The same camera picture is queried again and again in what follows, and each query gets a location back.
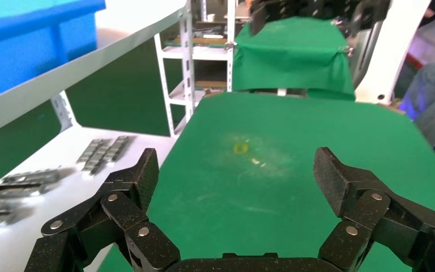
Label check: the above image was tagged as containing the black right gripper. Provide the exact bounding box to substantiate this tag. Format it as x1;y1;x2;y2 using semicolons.
249;0;353;36

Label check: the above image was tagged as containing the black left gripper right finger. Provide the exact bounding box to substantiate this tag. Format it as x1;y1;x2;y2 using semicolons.
313;146;435;272

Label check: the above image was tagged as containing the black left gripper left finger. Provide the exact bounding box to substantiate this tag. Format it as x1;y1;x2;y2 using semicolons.
24;147;181;272

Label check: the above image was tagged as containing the white shelf board holding small parts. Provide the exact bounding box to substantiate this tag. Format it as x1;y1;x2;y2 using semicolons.
0;125;178;272

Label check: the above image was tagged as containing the green cloth covered stand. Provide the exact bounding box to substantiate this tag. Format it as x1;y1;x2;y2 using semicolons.
232;16;356;102

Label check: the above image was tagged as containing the green table cloth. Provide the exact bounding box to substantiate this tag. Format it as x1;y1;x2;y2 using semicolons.
97;92;435;272

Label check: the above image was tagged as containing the white metal shelving rack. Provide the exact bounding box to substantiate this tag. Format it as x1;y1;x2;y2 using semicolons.
153;0;238;138

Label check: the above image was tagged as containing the white shelf board holding bin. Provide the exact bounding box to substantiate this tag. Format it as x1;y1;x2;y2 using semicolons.
0;0;189;143

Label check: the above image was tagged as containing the blue plastic bin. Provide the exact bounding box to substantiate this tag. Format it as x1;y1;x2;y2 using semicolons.
0;0;107;107

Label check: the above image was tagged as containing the white perforated shelf post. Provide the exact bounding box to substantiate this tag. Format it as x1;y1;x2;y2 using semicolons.
49;91;79;133
179;0;197;130

